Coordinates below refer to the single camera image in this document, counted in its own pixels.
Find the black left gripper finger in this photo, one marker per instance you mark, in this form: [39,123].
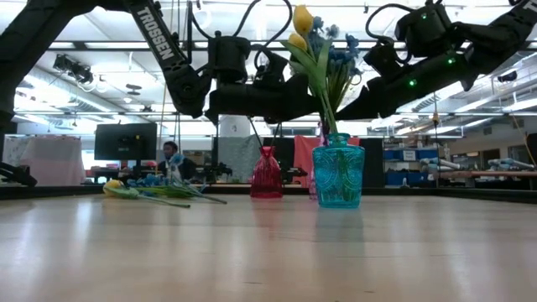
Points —
[298,100]

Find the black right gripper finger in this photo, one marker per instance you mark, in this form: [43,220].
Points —
[369,105]

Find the dark single tulip stem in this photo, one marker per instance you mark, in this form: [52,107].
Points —
[256,132]

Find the blue flower bunch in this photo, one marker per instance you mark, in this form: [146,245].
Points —
[335,31]
[147,181]
[351,41]

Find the teal glass vase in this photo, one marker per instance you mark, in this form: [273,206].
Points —
[337,176]

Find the red glass vase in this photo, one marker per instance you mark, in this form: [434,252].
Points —
[266,176]

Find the yellow double tulip stem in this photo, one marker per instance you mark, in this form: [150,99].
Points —
[303,19]

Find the purple glass vase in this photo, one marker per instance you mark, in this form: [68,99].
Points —
[312,191]

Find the yellow single tulip stem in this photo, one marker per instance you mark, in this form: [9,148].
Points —
[112,186]

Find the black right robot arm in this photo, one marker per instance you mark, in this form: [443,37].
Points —
[495,38]

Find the pale background robot arm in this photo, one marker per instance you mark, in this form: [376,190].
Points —
[512,163]
[440,163]

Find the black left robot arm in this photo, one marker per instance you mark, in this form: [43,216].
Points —
[159,38]

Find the blue storage bin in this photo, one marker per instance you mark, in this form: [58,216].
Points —
[403,179]
[394,155]

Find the small black ceiling device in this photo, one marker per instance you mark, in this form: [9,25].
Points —
[507,76]

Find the person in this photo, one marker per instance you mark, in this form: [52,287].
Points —
[168,149]

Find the black overhead light beam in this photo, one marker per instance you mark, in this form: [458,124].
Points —
[523,45]

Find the background wooden table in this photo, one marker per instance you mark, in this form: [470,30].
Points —
[482,173]

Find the black computer monitor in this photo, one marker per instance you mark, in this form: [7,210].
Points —
[126,140]

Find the black ceiling camera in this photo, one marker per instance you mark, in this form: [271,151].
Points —
[73,69]

